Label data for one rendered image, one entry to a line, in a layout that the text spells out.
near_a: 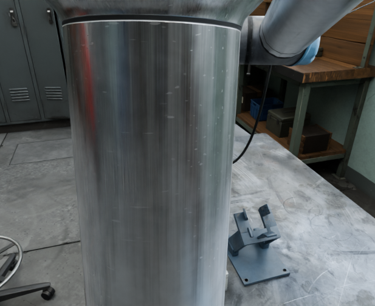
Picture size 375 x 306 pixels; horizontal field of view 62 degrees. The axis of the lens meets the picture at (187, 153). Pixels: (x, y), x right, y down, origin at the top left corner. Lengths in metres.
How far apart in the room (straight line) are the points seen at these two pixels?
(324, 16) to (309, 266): 0.52
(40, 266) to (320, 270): 1.51
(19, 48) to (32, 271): 2.13
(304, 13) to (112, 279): 0.28
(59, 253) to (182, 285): 1.81
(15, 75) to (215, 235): 3.33
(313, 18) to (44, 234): 1.95
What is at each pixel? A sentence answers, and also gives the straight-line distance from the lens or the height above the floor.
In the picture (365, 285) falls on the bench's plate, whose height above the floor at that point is 0.80.
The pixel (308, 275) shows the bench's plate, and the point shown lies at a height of 0.80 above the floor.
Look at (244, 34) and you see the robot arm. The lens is 0.52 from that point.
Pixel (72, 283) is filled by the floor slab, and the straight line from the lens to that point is 1.79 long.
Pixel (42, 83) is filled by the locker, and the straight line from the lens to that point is 3.42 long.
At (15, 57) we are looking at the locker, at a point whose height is 0.74.
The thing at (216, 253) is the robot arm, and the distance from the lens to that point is 0.17.
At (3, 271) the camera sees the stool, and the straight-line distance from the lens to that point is 1.85.
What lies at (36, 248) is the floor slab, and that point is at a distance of 2.05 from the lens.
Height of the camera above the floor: 1.30
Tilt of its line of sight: 28 degrees down
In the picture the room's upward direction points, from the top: straight up
